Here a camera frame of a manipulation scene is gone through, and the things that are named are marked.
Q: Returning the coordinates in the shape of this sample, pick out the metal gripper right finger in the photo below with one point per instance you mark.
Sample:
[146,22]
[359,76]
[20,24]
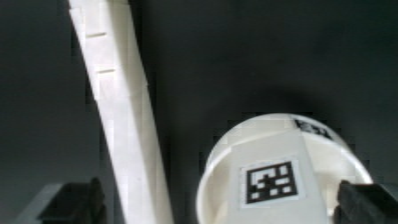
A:
[366,204]

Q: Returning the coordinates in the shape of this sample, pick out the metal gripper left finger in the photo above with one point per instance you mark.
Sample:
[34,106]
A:
[66,204]

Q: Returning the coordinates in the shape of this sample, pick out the white round stool seat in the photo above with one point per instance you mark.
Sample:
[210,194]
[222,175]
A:
[336,164]

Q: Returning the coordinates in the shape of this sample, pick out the white U-shaped fence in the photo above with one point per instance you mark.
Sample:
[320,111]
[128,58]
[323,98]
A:
[103,26]

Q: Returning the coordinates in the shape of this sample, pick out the white stool leg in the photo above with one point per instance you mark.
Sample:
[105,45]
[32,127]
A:
[272,189]

